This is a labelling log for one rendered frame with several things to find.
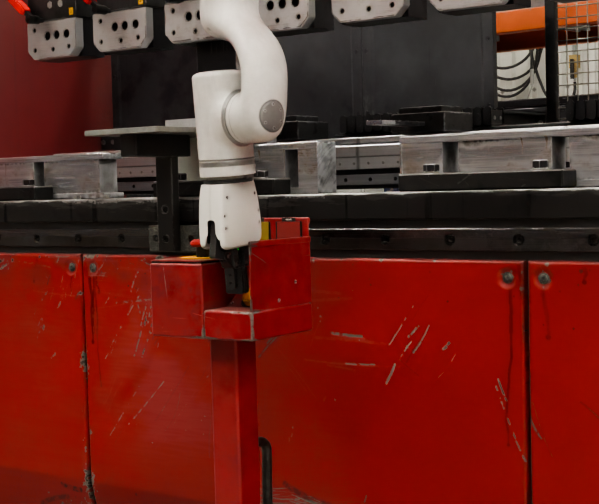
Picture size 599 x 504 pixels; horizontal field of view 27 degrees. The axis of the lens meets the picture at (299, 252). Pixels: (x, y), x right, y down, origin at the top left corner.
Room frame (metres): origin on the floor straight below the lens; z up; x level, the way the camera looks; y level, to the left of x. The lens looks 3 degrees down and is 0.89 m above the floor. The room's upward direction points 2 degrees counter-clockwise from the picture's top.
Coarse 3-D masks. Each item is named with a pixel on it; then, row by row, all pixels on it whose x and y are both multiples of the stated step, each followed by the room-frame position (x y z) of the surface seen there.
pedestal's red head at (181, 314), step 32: (256, 256) 1.87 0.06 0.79; (288, 256) 1.93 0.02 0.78; (160, 288) 1.95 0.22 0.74; (192, 288) 1.92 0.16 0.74; (224, 288) 1.95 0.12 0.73; (256, 288) 1.86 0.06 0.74; (288, 288) 1.93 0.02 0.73; (160, 320) 1.95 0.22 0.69; (192, 320) 1.92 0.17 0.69; (224, 320) 1.88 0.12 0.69; (256, 320) 1.86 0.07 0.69; (288, 320) 1.93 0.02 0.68
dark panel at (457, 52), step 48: (192, 48) 3.17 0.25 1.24; (288, 48) 2.99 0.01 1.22; (336, 48) 2.91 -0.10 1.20; (384, 48) 2.83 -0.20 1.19; (432, 48) 2.75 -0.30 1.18; (480, 48) 2.68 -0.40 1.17; (144, 96) 3.27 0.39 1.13; (192, 96) 3.17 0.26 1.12; (288, 96) 2.99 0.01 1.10; (336, 96) 2.91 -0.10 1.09; (384, 96) 2.83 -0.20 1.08; (432, 96) 2.75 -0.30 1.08; (480, 96) 2.68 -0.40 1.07
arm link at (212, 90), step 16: (192, 80) 1.87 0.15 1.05; (208, 80) 1.84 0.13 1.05; (224, 80) 1.84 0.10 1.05; (240, 80) 1.85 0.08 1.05; (208, 96) 1.84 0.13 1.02; (224, 96) 1.84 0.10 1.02; (208, 112) 1.85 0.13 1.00; (224, 112) 1.82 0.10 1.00; (208, 128) 1.85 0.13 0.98; (224, 128) 1.83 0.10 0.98; (208, 144) 1.85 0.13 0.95; (224, 144) 1.85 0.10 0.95; (240, 144) 1.85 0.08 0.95; (208, 160) 1.86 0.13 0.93
